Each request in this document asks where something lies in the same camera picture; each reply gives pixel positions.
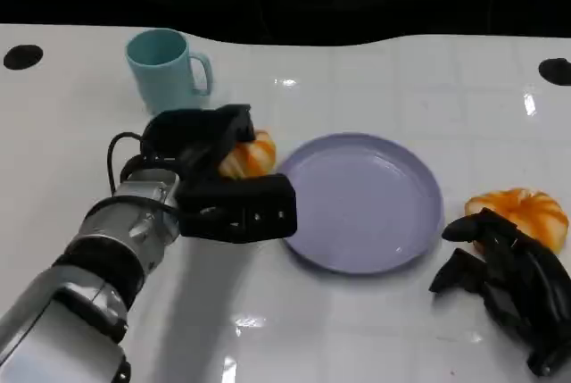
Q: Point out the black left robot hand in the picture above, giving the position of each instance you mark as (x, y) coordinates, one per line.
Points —
(187, 133)

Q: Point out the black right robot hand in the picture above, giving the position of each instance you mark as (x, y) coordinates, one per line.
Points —
(531, 287)

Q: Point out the orange and white bread roll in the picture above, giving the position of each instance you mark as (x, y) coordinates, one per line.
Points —
(531, 209)
(252, 155)

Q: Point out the pale green mug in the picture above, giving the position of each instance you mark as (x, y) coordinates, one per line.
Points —
(160, 75)

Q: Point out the lilac plate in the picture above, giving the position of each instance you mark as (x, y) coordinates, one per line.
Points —
(361, 204)

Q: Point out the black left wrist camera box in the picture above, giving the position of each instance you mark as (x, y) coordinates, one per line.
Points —
(241, 209)

